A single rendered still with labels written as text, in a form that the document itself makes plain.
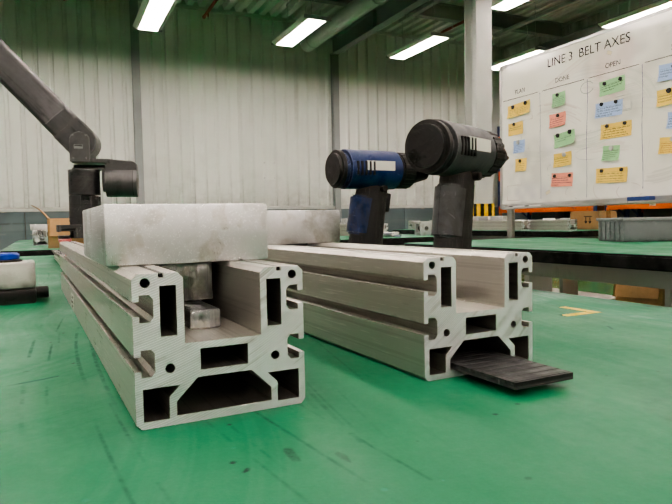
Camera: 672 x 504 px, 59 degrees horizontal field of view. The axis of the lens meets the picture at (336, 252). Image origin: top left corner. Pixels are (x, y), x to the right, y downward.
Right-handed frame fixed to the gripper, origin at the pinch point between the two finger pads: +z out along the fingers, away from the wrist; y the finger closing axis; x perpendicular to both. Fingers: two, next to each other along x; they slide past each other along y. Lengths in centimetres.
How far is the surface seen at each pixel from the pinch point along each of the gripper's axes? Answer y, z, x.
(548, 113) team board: 287, -75, 157
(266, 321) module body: 3, -4, -91
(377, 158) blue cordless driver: 37, -19, -46
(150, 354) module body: -4, -2, -90
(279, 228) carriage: 17, -9, -59
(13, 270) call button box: -11.9, -2.8, -27.1
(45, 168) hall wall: 17, -107, 1089
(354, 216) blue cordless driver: 34, -10, -45
